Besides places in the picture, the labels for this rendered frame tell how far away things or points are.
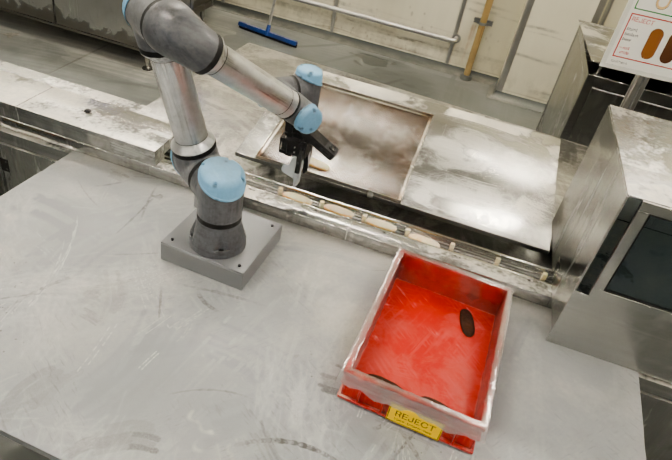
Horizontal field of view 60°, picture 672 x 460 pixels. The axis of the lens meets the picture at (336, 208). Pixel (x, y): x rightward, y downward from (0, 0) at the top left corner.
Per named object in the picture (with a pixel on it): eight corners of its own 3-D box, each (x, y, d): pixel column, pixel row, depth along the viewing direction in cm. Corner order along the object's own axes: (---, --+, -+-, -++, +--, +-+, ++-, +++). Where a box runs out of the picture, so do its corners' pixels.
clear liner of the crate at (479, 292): (330, 398, 130) (337, 370, 124) (390, 269, 168) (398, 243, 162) (476, 461, 123) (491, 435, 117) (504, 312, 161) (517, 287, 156)
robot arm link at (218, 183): (207, 230, 145) (210, 185, 137) (186, 200, 153) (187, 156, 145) (251, 219, 151) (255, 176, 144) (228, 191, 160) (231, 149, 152)
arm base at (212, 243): (222, 267, 149) (225, 237, 144) (176, 242, 154) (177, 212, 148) (256, 239, 161) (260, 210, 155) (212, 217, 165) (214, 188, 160)
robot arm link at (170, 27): (183, 6, 110) (335, 110, 148) (161, -13, 117) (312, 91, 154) (150, 57, 112) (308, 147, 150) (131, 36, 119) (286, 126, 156)
